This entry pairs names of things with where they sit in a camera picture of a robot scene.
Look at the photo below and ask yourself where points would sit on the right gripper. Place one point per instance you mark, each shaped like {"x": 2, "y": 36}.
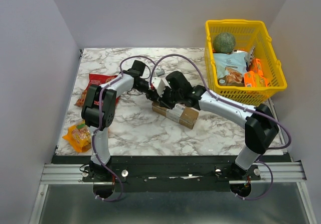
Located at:
{"x": 169, "y": 99}

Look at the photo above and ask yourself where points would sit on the brown cardboard express box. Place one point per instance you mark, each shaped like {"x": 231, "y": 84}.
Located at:
{"x": 185, "y": 116}

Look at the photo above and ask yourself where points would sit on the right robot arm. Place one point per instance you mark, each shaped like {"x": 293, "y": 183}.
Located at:
{"x": 257, "y": 122}

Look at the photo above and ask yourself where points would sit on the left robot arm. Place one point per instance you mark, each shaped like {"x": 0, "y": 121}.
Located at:
{"x": 98, "y": 112}

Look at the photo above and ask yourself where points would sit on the orange candy box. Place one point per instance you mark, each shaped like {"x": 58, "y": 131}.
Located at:
{"x": 256, "y": 67}
{"x": 252, "y": 79}

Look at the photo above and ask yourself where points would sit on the light blue snack bag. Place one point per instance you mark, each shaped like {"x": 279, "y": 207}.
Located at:
{"x": 230, "y": 68}

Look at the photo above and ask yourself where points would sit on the green melon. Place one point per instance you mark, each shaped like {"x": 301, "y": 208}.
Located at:
{"x": 224, "y": 43}

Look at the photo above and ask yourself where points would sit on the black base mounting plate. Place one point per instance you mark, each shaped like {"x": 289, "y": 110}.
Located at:
{"x": 169, "y": 174}

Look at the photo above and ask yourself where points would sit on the silver foil packet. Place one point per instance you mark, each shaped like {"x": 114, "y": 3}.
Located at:
{"x": 250, "y": 56}

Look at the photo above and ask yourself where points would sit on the orange gummy candy bag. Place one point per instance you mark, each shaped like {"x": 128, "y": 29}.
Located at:
{"x": 79, "y": 137}

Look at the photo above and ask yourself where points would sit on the yellow plastic basket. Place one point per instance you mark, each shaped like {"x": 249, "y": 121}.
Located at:
{"x": 247, "y": 34}

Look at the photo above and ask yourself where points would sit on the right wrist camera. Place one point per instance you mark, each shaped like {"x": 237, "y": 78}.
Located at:
{"x": 158, "y": 85}

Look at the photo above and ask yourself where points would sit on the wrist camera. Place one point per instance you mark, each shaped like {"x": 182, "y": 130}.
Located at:
{"x": 158, "y": 85}
{"x": 159, "y": 72}

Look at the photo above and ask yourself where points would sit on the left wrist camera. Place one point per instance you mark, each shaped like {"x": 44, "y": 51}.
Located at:
{"x": 159, "y": 72}

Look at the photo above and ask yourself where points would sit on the aluminium rail frame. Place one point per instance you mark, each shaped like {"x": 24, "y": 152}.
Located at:
{"x": 272, "y": 168}

